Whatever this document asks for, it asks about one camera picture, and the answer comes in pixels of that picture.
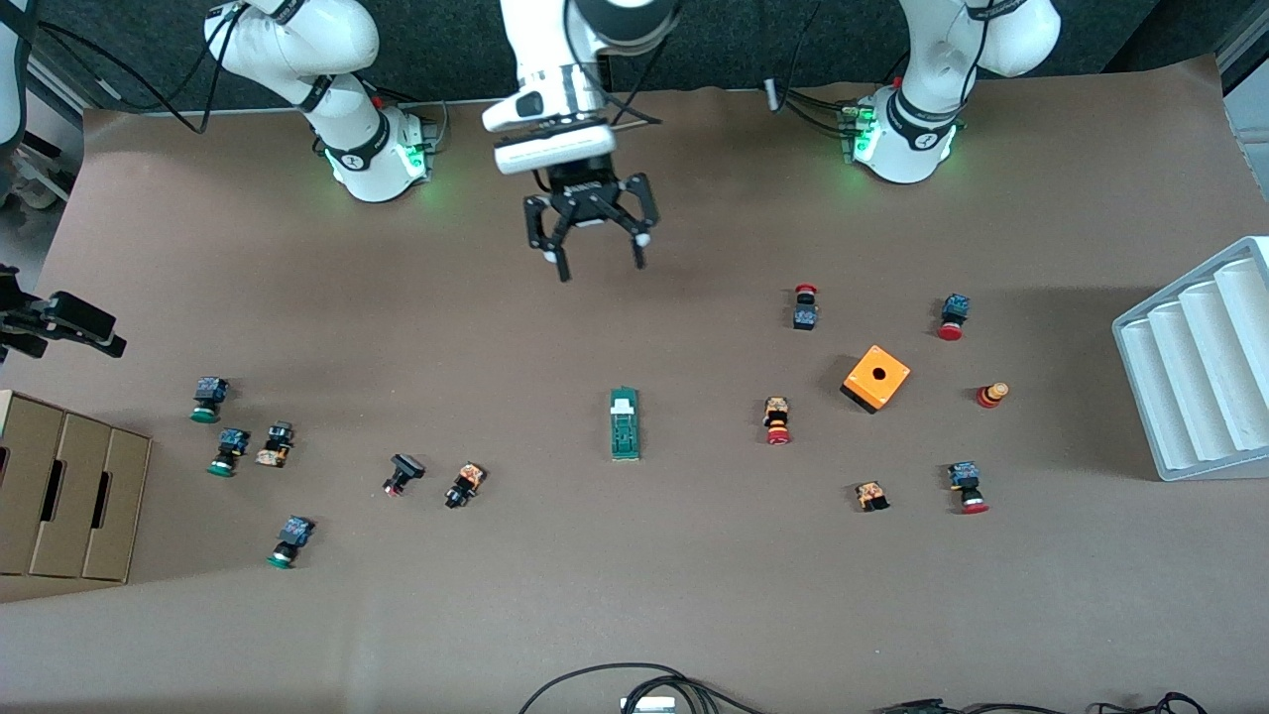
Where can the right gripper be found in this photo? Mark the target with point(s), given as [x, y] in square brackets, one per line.
[50, 315]

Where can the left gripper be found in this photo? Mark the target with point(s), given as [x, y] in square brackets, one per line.
[578, 184]

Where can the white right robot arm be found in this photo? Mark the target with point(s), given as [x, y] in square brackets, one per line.
[347, 149]

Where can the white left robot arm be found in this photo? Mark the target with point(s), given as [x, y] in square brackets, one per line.
[922, 129]

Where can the green push button blue block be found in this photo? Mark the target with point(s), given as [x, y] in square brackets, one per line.
[290, 539]
[209, 397]
[229, 448]

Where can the brown cardboard box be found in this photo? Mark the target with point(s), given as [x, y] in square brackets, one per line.
[69, 496]

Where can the small red button blue block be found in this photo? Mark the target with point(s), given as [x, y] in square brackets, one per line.
[805, 312]

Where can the grey aluminium beam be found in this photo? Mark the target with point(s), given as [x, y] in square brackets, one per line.
[57, 91]

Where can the red mushroom button orange block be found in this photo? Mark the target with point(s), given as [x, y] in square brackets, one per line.
[777, 419]

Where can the black square button red block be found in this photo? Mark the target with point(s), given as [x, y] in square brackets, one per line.
[403, 470]

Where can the brown paper table cover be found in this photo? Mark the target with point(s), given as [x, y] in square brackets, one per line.
[595, 575]

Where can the red mushroom button blue block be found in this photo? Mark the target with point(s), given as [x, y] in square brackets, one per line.
[953, 315]
[967, 486]

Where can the orange contact block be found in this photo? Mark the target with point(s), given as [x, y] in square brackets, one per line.
[871, 495]

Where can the red yellow button head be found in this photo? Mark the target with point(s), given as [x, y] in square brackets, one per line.
[991, 395]

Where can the grey ribbed plastic tray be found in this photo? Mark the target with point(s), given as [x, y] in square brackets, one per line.
[1190, 397]

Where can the orange button enclosure box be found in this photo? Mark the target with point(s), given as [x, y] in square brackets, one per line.
[882, 389]

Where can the grey metal frame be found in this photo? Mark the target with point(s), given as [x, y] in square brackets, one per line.
[1254, 149]

